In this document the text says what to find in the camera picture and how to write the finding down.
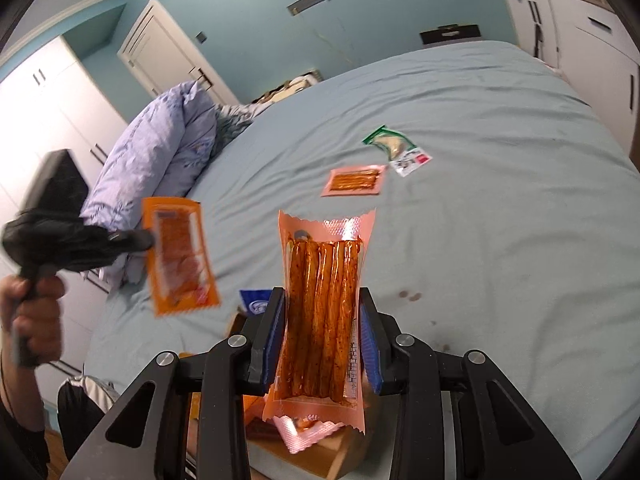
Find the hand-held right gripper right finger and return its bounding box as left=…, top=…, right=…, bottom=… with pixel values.
left=356, top=287, right=583, bottom=480

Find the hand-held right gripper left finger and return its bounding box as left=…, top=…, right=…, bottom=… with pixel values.
left=60, top=286, right=287, bottom=480

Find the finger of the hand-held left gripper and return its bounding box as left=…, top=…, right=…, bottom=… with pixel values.
left=107, top=228, right=155, bottom=255

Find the orange sausage packet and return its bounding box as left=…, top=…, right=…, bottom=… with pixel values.
left=141, top=196, right=222, bottom=317

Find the pink spicy stick packet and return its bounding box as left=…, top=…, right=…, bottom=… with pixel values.
left=261, top=208, right=377, bottom=453
left=321, top=164, right=388, bottom=198

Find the cardboard box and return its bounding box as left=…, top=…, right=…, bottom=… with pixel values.
left=180, top=310, right=373, bottom=480

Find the green and white snack packet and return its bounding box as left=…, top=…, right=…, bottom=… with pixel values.
left=362, top=125, right=433, bottom=177

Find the person's left forearm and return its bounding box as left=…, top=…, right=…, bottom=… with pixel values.
left=0, top=327, right=52, bottom=480

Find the person's left hand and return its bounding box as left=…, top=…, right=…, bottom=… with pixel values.
left=0, top=274, right=67, bottom=362

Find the blue snack bag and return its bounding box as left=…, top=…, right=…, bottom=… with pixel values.
left=239, top=287, right=274, bottom=317

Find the white wardrobe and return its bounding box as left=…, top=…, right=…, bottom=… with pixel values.
left=0, top=35, right=131, bottom=391

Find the lilac folded quilt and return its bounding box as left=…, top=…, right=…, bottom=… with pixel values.
left=80, top=81, right=221, bottom=291

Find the grey patterned blanket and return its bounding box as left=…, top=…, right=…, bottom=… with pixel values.
left=215, top=102, right=273, bottom=153

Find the person's leg in dark pants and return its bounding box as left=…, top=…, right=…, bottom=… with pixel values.
left=56, top=374, right=121, bottom=462

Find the bed with pale blue sheet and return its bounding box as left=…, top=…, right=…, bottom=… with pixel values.
left=82, top=40, right=640, bottom=480

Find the white door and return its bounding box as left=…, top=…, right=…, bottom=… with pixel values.
left=117, top=0, right=241, bottom=106

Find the bedside clutter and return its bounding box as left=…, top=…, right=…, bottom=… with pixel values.
left=250, top=69, right=321, bottom=106

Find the black box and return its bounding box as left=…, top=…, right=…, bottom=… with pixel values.
left=419, top=23, right=483, bottom=50

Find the thin wall cable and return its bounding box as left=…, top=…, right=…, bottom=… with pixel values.
left=312, top=10, right=357, bottom=67

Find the metal wall fixture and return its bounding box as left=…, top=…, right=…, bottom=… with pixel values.
left=287, top=0, right=334, bottom=16

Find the white cabinet with black handles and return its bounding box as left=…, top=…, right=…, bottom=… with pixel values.
left=500, top=0, right=640, bottom=151

